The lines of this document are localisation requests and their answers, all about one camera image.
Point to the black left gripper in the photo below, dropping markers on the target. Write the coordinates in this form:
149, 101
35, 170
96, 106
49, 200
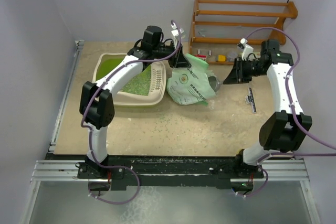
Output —
179, 61

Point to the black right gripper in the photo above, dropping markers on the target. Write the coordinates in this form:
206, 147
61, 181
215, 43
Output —
236, 75

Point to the silver metal scoop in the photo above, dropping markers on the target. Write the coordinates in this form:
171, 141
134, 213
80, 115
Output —
214, 83

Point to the green cat litter bag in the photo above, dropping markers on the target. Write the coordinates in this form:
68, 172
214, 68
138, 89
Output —
188, 86

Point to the black white bag sealing strip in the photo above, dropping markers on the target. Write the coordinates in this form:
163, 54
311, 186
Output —
250, 100

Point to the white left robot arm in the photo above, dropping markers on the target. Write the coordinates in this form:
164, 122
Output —
97, 99

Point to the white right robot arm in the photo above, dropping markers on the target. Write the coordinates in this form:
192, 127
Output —
287, 127

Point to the red white small box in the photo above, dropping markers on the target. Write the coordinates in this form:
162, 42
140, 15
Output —
202, 57

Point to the beige green litter box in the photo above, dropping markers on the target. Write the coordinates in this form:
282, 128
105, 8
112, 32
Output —
107, 62

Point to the green litter pellets pile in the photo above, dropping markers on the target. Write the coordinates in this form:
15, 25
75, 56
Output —
140, 84

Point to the yellow small block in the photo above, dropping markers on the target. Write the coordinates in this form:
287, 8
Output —
221, 58

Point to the grey round container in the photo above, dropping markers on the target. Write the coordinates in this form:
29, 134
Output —
231, 56

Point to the wooden shelf rack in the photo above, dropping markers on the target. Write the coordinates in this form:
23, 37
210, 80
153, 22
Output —
289, 12

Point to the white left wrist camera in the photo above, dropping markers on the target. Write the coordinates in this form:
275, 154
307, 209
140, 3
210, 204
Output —
178, 34

